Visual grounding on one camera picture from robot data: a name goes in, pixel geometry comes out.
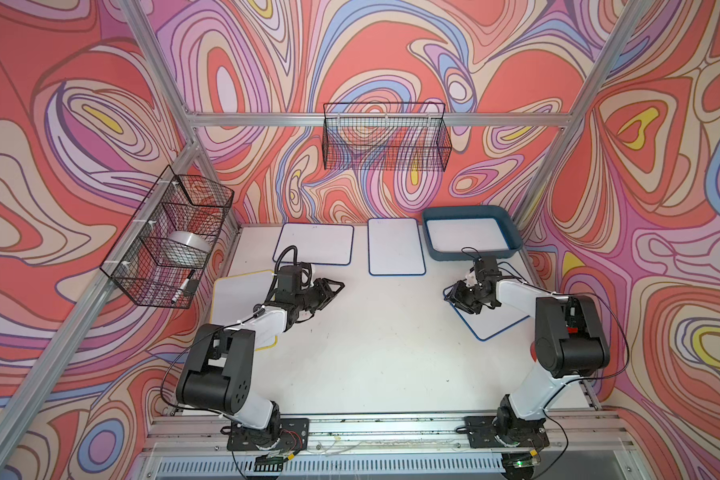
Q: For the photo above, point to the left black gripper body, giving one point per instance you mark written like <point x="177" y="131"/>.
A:
<point x="309" y="298"/>

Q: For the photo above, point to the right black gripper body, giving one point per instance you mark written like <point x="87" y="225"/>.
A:
<point x="472" y="302"/>

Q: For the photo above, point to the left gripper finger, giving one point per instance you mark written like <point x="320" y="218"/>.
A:
<point x="314" y="306"/>
<point x="327" y="287"/>

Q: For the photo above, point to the blue-framed whiteboard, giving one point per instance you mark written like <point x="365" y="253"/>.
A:
<point x="321" y="244"/>
<point x="495" y="321"/>
<point x="394" y="248"/>
<point x="451" y="235"/>

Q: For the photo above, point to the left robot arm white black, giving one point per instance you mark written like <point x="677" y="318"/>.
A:
<point x="217" y="374"/>

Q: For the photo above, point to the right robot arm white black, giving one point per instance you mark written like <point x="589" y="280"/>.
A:
<point x="569" y="344"/>

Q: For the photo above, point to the yellow-framed whiteboard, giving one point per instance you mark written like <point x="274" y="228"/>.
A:
<point x="235" y="297"/>

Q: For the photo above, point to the teal plastic storage box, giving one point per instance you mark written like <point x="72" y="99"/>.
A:
<point x="507" y="226"/>

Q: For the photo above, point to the silver tape roll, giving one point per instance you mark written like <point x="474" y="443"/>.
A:
<point x="184" y="249"/>

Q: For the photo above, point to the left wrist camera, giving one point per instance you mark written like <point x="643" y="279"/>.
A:
<point x="293" y="278"/>

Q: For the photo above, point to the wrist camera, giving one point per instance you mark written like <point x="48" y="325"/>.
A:
<point x="293" y="278"/>
<point x="484" y="270"/>

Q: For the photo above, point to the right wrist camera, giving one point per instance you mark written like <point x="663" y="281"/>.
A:
<point x="484" y="270"/>

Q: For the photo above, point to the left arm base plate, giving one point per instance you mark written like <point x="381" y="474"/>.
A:
<point x="284" y="435"/>

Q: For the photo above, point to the marker in wire basket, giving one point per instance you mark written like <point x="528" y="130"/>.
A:
<point x="182" y="287"/>

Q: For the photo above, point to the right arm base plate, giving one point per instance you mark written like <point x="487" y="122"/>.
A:
<point x="504" y="432"/>

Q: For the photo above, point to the back black wire basket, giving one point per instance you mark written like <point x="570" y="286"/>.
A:
<point x="385" y="136"/>

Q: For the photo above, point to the black wire basket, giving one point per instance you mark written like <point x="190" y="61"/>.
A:
<point x="385" y="136"/>
<point x="176" y="228"/>

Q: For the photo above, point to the left black wire basket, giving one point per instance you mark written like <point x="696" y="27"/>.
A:
<point x="176" y="228"/>

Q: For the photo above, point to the aluminium front rail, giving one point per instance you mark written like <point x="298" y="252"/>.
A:
<point x="427" y="432"/>

